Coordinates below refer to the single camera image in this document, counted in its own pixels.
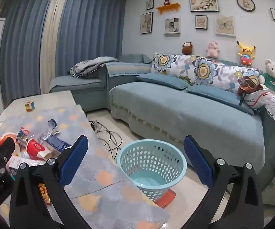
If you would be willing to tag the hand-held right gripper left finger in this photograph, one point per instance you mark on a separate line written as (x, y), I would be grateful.
(75, 158)

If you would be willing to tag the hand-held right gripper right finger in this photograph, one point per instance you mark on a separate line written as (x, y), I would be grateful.
(197, 158)

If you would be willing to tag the clear plastic bottle blue cap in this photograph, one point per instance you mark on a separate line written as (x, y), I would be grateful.
(52, 123)

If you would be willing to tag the light blue plastic basket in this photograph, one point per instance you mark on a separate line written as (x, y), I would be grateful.
(151, 169)

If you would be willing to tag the white and blue box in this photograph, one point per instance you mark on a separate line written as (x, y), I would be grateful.
(15, 163)

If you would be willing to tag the blue striped box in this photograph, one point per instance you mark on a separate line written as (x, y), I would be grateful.
(56, 143)

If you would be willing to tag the red paper cup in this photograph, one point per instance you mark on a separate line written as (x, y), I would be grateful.
(35, 147)

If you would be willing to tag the grey orange scale-pattern tablecloth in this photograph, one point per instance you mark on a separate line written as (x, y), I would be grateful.
(99, 179)

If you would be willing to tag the white power strip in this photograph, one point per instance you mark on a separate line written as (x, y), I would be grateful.
(96, 127)

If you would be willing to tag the teal corner sofa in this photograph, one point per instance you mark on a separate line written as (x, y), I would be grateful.
(175, 119)

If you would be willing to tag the red and yellow packet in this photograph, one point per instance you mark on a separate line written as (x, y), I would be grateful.
(44, 193)

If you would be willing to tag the orange flat box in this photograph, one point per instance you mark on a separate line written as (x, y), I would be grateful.
(168, 199)

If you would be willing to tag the colourful puzzle cube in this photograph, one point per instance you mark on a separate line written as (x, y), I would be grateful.
(30, 106)

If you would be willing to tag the white helmet red stripe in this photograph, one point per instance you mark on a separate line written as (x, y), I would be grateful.
(254, 99)

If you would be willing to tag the blue cushion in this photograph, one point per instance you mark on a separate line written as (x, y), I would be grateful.
(163, 81)

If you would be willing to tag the floral pillow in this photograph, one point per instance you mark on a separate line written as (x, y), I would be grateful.
(173, 65)
(221, 76)

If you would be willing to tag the red brown bag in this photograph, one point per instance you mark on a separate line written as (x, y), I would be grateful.
(248, 84)

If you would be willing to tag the grey blanket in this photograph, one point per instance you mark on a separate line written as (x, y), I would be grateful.
(89, 64)

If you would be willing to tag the blue curtain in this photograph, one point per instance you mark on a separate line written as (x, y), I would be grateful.
(22, 47)
(92, 28)

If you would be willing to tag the pink pig plush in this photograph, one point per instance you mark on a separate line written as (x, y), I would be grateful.
(212, 50)

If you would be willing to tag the brown monkey plush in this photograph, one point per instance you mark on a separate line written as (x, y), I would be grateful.
(187, 49)

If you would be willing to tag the white bear plush green shirt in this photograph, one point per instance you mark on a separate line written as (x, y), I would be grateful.
(271, 76)

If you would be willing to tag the yellow mouse plush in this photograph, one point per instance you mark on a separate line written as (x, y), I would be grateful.
(246, 53)

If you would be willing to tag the cream curtain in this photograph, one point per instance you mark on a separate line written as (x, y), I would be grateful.
(52, 40)

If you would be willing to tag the newspaper print framed picture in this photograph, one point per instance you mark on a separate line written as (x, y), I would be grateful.
(172, 25)

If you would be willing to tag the butterfly framed picture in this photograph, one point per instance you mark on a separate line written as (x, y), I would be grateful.
(225, 25)

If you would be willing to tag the small black framed picture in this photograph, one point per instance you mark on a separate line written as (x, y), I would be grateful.
(201, 22)

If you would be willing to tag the tall framed picture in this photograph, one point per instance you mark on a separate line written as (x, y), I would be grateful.
(146, 22)

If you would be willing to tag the large floral framed picture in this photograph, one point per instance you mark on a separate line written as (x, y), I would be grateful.
(203, 0)

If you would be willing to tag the red gourd ornament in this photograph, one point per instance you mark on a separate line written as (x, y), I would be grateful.
(167, 1)

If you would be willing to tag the small dark framed picture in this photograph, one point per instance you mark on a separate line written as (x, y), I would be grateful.
(149, 4)

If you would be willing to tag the round framed picture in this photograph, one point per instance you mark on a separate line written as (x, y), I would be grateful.
(246, 3)

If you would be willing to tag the orange wall shelf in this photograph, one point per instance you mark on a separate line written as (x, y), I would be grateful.
(168, 7)

